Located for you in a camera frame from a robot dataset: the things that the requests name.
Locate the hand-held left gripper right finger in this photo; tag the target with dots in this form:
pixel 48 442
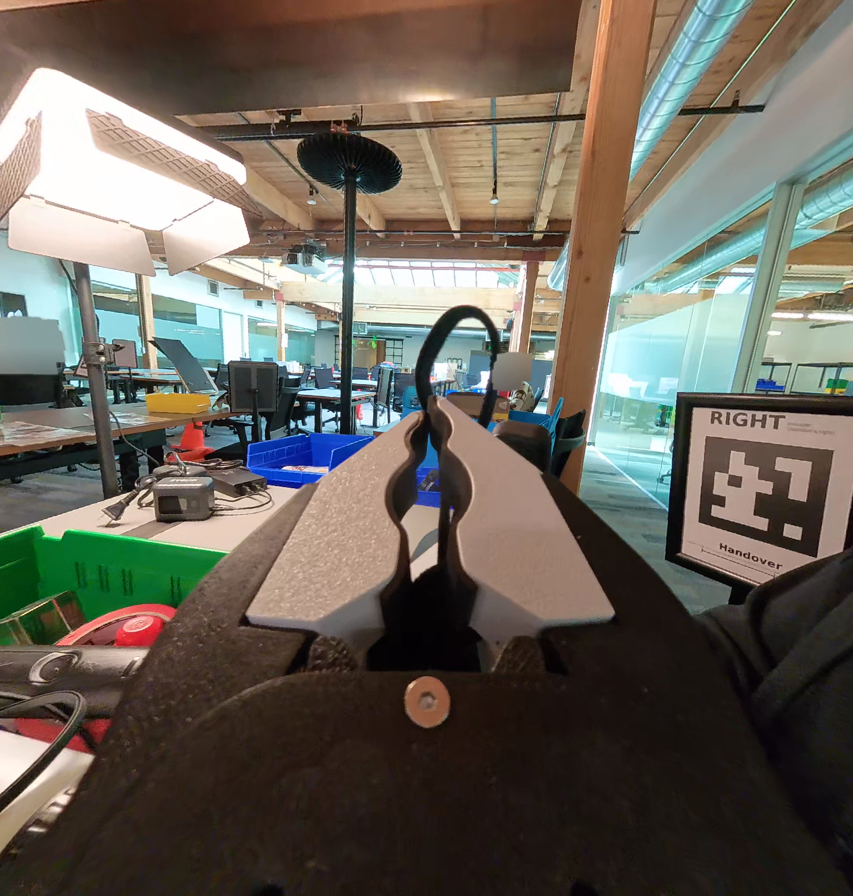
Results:
pixel 532 560

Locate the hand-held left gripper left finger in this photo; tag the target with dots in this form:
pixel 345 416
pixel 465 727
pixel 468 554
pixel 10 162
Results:
pixel 329 560

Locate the green plastic bin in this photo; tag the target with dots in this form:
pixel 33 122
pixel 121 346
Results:
pixel 119 567

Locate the person's right forearm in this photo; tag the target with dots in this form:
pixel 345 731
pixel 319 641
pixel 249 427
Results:
pixel 805 700

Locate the blue plastic bin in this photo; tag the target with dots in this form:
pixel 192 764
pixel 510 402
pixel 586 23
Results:
pixel 428 483
pixel 308 459

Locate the grey metal device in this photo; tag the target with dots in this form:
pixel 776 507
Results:
pixel 236 482
pixel 185 500

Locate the orange traffic cone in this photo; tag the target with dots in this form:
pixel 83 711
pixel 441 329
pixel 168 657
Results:
pixel 189 443

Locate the black monitor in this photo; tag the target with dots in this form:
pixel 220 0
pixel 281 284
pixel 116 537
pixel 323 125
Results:
pixel 253 385

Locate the yellow box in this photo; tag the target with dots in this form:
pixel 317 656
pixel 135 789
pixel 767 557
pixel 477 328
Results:
pixel 178 403

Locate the grey laptop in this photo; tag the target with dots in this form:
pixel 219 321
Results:
pixel 186 367

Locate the ceiling projector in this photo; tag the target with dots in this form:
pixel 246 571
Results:
pixel 306 258

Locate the silver metal stand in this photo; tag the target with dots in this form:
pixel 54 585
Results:
pixel 98 378

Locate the clear plastic box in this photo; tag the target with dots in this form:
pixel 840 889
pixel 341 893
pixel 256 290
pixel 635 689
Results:
pixel 35 619

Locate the wooden workbench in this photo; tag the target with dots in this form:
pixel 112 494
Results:
pixel 49 437

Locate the black round lamp stand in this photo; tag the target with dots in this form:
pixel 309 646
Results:
pixel 348 161

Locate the white cylinder with black cap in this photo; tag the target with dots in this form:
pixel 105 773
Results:
pixel 14 784

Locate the thin silver air duct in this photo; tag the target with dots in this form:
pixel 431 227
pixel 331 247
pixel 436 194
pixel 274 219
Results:
pixel 791 224

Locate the large silver air duct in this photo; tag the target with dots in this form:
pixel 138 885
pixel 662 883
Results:
pixel 693 63

